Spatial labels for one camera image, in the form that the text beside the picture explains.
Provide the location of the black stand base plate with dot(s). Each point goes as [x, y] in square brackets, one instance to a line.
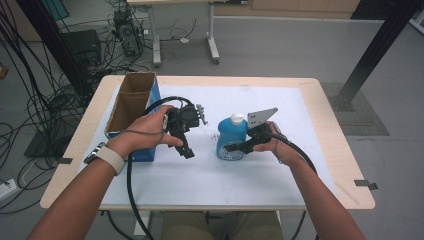
[43, 143]

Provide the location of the black box device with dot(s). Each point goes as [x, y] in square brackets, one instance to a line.
[81, 45]

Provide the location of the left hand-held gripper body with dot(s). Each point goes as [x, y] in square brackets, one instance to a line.
[186, 118]

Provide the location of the wristwatch with white band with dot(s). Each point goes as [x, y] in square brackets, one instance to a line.
[111, 158]

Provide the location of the teal panel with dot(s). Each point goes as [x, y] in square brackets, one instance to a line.
[55, 8]

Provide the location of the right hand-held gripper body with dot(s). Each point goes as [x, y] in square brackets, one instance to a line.
[260, 133]

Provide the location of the person's left hand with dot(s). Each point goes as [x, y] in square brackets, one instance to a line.
[143, 133]

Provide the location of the black computer tower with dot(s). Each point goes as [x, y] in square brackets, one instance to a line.
[128, 36]

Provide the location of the person's right hand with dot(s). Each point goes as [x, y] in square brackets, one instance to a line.
[283, 151]

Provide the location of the blue bottle with white cap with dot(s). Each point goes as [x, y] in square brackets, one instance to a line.
[230, 133]

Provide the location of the blue cardboard box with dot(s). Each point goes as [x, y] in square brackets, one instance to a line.
[133, 100]

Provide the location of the white power strip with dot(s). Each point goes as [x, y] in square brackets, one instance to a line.
[7, 190]

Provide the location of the white table mat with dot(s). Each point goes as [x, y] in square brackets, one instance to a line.
[233, 180]

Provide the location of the black metal stand post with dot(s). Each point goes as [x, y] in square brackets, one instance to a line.
[50, 36]
[376, 46]

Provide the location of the white table leg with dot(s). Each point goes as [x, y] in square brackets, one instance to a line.
[278, 216]
[141, 223]

